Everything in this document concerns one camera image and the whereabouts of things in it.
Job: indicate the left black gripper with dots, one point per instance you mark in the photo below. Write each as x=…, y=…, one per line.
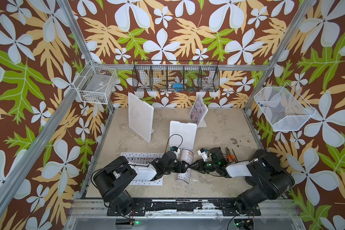
x=178, y=164

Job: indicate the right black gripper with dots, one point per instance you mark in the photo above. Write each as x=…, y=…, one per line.
x=199, y=166

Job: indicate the blue bordered menu sheet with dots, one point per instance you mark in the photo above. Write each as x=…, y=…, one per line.
x=186, y=159

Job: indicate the pink restaurant special menu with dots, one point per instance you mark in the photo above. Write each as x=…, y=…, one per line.
x=197, y=110

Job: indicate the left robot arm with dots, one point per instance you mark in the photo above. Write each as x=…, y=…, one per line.
x=112, y=180

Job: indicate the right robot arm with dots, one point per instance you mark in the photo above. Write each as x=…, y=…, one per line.
x=277, y=186

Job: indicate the blue object in rack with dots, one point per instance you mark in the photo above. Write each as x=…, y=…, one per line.
x=178, y=87

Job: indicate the dotted border table menu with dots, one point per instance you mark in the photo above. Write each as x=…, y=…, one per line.
x=142, y=159

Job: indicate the white mesh basket right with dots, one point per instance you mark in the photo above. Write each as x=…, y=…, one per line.
x=284, y=108

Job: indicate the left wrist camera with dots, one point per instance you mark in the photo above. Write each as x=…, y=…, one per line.
x=176, y=151

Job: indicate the orange handled pliers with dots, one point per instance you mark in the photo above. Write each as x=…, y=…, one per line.
x=230, y=157

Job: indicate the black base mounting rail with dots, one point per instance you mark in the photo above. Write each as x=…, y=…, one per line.
x=140, y=207

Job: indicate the black wire rack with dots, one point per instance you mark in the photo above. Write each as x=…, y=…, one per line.
x=161, y=75

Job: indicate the white wire basket left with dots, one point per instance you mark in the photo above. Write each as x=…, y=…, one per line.
x=95, y=83

